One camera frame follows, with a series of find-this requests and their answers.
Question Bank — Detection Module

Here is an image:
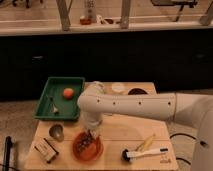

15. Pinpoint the white cup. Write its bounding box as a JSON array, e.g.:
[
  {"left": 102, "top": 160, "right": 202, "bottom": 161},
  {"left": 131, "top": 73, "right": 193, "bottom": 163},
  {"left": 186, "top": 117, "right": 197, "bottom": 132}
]
[{"left": 111, "top": 82, "right": 125, "bottom": 94}]

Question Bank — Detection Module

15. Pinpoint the black cable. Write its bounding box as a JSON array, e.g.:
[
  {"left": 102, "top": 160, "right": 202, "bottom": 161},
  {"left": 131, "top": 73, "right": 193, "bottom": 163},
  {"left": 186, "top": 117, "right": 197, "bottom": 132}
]
[{"left": 169, "top": 132, "right": 209, "bottom": 168}]

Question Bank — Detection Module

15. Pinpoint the white black dish brush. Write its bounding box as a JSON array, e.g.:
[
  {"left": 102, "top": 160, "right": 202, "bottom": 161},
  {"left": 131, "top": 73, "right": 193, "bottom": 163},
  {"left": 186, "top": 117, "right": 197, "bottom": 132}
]
[{"left": 122, "top": 148, "right": 168, "bottom": 162}]

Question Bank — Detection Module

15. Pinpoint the red orange bowl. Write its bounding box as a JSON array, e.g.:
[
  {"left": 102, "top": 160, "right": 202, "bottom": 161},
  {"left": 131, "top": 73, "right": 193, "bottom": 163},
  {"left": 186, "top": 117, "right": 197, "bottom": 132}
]
[{"left": 72, "top": 132, "right": 103, "bottom": 162}]

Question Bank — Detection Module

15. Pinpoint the dark purple grape bunch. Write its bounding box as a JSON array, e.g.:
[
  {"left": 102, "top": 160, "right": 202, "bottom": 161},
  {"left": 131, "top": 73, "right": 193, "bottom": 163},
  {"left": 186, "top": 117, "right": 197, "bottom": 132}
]
[{"left": 77, "top": 131, "right": 94, "bottom": 152}]

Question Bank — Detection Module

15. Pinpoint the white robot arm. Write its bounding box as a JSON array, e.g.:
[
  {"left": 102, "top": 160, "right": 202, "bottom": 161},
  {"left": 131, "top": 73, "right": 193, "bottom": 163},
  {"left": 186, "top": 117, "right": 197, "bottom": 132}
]
[{"left": 77, "top": 81, "right": 213, "bottom": 171}]

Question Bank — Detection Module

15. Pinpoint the grey metal cup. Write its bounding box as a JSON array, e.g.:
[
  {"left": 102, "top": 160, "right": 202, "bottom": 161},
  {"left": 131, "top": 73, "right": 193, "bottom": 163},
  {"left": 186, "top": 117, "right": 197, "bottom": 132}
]
[{"left": 49, "top": 124, "right": 64, "bottom": 142}]

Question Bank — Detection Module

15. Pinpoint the small metal utensil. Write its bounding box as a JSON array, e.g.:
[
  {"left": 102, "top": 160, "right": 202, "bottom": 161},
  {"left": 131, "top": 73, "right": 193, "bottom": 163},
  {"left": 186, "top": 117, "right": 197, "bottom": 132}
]
[{"left": 49, "top": 97, "right": 59, "bottom": 114}]

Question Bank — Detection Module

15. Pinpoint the black stand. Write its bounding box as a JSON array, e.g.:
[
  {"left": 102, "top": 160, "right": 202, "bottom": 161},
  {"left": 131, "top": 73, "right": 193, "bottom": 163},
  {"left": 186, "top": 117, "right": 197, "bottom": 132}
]
[{"left": 2, "top": 136, "right": 13, "bottom": 171}]

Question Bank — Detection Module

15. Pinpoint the dark maroon bowl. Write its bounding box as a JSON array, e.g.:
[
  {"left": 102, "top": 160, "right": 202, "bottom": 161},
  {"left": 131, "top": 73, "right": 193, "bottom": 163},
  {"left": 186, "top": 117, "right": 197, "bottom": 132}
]
[{"left": 128, "top": 88, "right": 148, "bottom": 95}]

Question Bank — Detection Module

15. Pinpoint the red background object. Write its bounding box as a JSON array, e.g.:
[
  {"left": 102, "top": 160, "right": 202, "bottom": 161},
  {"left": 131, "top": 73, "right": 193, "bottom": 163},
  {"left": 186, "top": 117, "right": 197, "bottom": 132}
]
[{"left": 79, "top": 16, "right": 92, "bottom": 25}]

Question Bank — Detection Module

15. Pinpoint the orange fruit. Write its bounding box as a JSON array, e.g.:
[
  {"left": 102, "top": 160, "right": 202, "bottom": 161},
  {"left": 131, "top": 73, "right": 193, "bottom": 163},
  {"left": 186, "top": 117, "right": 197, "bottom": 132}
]
[{"left": 63, "top": 88, "right": 74, "bottom": 99}]

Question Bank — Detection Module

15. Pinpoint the green plastic tray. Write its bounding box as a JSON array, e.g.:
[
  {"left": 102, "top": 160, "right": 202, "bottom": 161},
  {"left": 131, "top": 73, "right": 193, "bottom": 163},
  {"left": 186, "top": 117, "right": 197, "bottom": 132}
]
[{"left": 34, "top": 77, "right": 85, "bottom": 122}]

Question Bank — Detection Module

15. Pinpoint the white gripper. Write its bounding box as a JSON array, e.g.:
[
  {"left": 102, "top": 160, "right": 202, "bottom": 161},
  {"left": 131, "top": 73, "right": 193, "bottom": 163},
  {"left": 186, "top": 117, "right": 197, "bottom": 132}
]
[{"left": 83, "top": 112, "right": 102, "bottom": 139}]

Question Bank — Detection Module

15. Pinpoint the small cardboard box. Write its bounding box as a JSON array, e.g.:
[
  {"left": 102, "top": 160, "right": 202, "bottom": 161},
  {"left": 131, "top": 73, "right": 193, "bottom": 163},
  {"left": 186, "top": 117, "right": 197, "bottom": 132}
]
[{"left": 34, "top": 138, "right": 59, "bottom": 164}]

